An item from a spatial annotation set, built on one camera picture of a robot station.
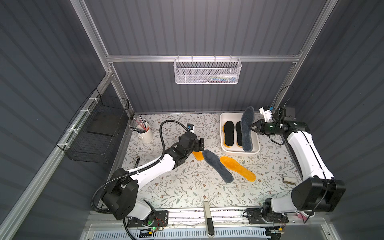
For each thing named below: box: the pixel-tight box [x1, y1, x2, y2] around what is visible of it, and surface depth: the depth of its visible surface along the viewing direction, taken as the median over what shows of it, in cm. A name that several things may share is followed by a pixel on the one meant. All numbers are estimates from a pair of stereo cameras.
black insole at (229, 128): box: [224, 121, 235, 146], surface depth 109 cm
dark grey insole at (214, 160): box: [202, 149, 234, 183], surface depth 93 cm
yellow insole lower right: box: [219, 156, 257, 182], surface depth 93 cm
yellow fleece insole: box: [192, 151, 205, 162], surface depth 98 cm
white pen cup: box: [137, 123, 154, 143], surface depth 98 cm
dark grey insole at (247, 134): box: [240, 106, 255, 152], surface depth 81 cm
